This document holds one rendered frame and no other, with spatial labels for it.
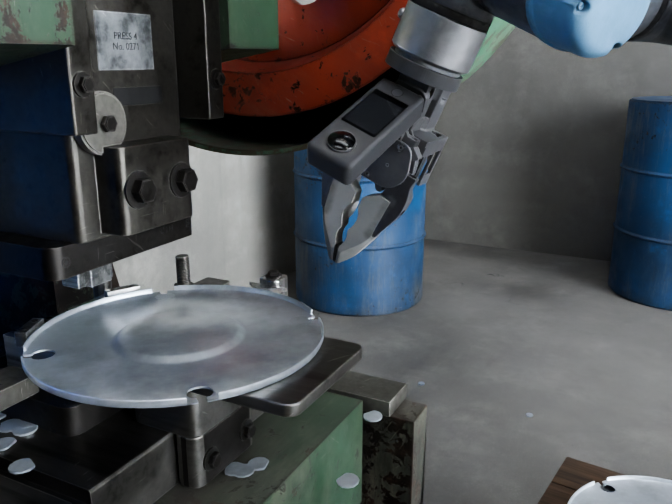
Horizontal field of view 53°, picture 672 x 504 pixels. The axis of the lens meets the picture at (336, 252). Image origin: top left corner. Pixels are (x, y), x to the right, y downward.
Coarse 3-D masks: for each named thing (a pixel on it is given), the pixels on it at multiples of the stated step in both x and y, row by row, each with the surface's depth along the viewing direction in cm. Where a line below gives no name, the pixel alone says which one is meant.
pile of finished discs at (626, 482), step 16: (608, 480) 111; (624, 480) 111; (640, 480) 111; (656, 480) 111; (576, 496) 107; (592, 496) 107; (608, 496) 107; (624, 496) 107; (640, 496) 107; (656, 496) 107
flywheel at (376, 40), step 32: (288, 0) 94; (320, 0) 91; (352, 0) 89; (384, 0) 87; (288, 32) 95; (320, 32) 93; (352, 32) 90; (384, 32) 85; (224, 64) 98; (256, 64) 97; (288, 64) 94; (320, 64) 90; (352, 64) 88; (384, 64) 86; (224, 96) 98; (256, 96) 96; (288, 96) 93; (320, 96) 91; (352, 96) 91
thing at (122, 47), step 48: (96, 0) 59; (144, 0) 64; (96, 48) 59; (144, 48) 64; (96, 96) 58; (144, 96) 65; (0, 144) 62; (48, 144) 59; (96, 144) 59; (144, 144) 62; (0, 192) 64; (48, 192) 61; (96, 192) 61; (144, 192) 61
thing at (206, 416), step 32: (320, 352) 65; (352, 352) 65; (288, 384) 58; (320, 384) 59; (160, 416) 65; (192, 416) 63; (224, 416) 67; (288, 416) 55; (192, 448) 64; (224, 448) 68; (192, 480) 65
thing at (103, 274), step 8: (88, 272) 70; (96, 272) 70; (104, 272) 72; (112, 272) 74; (64, 280) 70; (72, 280) 70; (80, 280) 70; (88, 280) 70; (96, 280) 71; (104, 280) 72; (80, 288) 70
